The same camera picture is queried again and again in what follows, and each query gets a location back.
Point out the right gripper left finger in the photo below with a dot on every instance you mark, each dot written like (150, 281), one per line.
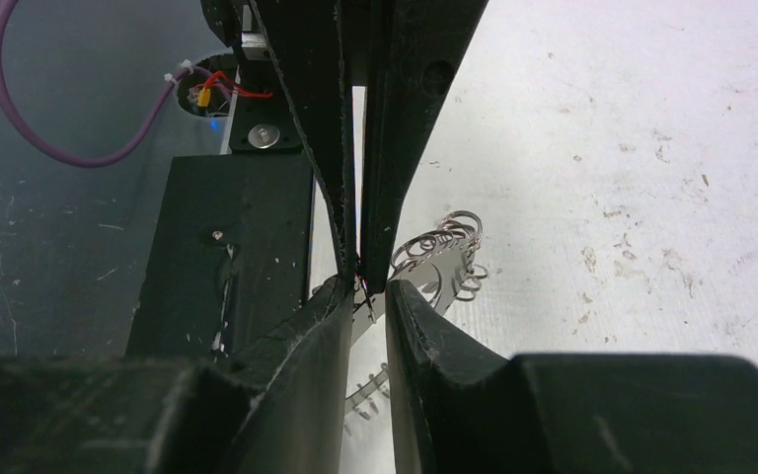
(275, 407)

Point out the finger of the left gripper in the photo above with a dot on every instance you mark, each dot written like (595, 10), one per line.
(415, 50)
(305, 43)

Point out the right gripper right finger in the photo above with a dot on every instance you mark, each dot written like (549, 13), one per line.
(458, 407)

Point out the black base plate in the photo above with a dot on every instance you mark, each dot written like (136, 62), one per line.
(230, 258)

